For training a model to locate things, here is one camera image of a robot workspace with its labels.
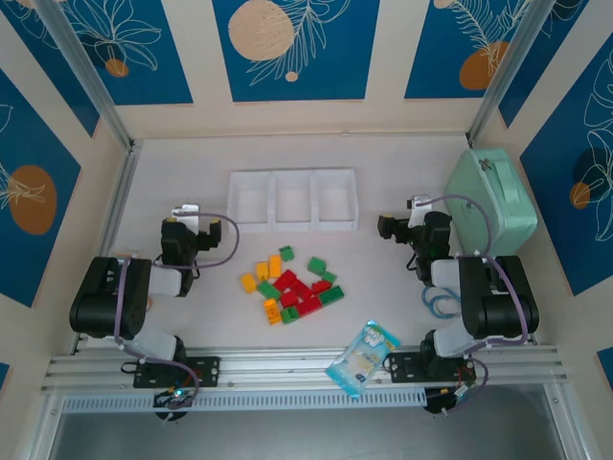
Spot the long green lego brick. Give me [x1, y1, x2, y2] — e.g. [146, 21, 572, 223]
[318, 285, 346, 306]

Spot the long red lego brick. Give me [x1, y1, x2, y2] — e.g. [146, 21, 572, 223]
[273, 269, 299, 292]

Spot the printed yellow lego piece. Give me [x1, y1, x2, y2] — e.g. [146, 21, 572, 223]
[261, 297, 283, 327]

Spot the mint green zipper bag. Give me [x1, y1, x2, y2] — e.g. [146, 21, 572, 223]
[443, 147, 538, 258]

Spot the light blue snack packet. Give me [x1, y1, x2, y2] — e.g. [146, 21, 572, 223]
[325, 318, 402, 401]

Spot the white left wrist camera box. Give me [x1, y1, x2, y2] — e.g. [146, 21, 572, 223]
[170, 203, 201, 236]

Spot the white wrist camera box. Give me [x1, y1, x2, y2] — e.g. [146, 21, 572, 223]
[170, 203, 201, 236]
[405, 194, 435, 229]

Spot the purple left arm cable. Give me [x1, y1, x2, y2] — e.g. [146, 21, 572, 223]
[114, 212, 240, 408]

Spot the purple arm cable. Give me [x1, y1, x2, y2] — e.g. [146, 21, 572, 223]
[416, 194, 533, 413]
[114, 212, 240, 408]

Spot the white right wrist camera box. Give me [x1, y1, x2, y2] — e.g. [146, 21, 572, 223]
[405, 194, 435, 229]

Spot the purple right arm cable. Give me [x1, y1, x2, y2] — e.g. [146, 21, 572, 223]
[416, 194, 533, 413]

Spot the aluminium side rail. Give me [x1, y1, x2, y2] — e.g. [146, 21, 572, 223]
[98, 138, 143, 263]

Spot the blue cable loop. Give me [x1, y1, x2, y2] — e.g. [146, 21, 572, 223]
[420, 285, 464, 320]

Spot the blue floral wall panel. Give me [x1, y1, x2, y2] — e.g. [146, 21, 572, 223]
[404, 0, 535, 101]
[519, 45, 613, 298]
[497, 0, 613, 128]
[0, 0, 102, 140]
[52, 0, 194, 106]
[212, 0, 371, 103]
[0, 66, 82, 309]

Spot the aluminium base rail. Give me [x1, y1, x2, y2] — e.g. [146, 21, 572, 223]
[40, 342, 564, 392]

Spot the aluminium frame post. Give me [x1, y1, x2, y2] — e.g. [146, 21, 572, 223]
[466, 0, 561, 148]
[33, 0, 135, 152]

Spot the white slotted cable duct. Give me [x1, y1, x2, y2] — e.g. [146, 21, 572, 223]
[61, 388, 427, 413]

